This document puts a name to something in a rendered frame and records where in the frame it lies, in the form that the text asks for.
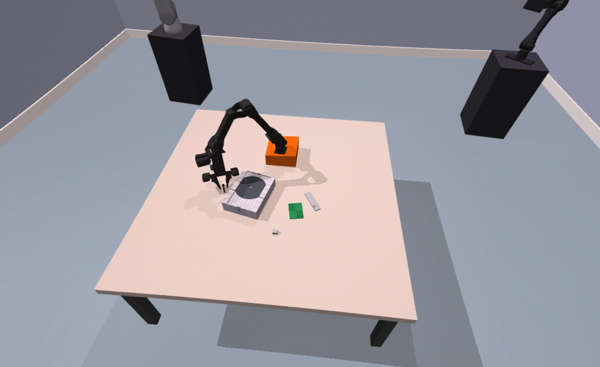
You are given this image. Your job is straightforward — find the white flat bar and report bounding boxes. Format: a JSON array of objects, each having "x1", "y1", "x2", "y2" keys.
[{"x1": 305, "y1": 192, "x2": 320, "y2": 211}]

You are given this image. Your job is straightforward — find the green flat rectangular pad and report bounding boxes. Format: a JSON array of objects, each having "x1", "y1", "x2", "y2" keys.
[{"x1": 288, "y1": 203, "x2": 304, "y2": 219}]

